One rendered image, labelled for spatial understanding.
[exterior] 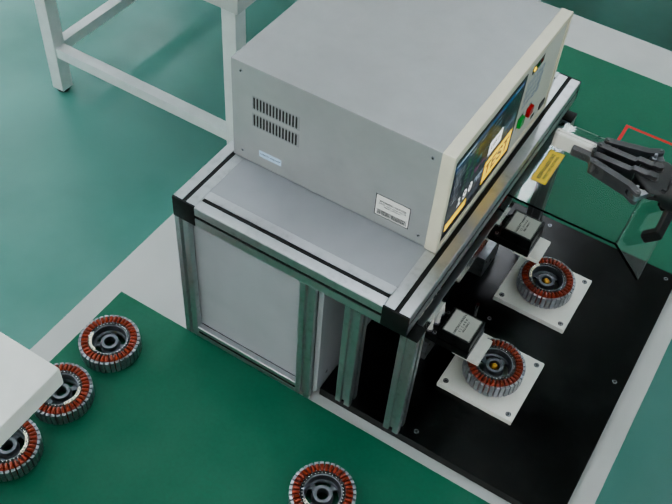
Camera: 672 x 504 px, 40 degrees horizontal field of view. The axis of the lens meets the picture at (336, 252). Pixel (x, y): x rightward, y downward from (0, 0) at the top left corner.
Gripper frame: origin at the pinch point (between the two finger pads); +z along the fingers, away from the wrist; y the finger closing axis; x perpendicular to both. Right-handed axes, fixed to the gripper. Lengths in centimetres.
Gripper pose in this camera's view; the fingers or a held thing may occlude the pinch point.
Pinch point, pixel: (573, 144)
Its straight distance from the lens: 158.0
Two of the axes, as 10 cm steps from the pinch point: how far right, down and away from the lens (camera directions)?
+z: -8.5, -4.3, 3.1
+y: 5.3, -6.2, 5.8
